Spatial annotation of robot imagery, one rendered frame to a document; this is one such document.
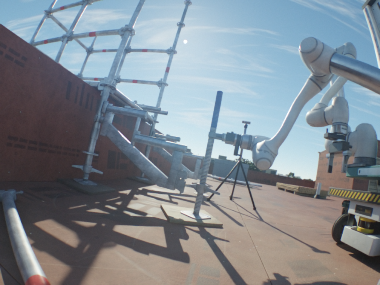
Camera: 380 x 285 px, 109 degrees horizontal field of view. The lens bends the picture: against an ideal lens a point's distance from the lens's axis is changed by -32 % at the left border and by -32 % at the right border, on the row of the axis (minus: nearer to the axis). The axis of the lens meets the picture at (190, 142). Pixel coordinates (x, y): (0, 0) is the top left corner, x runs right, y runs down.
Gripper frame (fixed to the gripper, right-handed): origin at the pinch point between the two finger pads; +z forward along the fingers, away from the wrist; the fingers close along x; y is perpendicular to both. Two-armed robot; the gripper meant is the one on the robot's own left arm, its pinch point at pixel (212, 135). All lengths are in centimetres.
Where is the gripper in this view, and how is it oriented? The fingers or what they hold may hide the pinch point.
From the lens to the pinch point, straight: 117.5
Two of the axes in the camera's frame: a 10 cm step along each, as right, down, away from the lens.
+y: 2.0, -9.7, 1.1
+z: -9.7, -1.8, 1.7
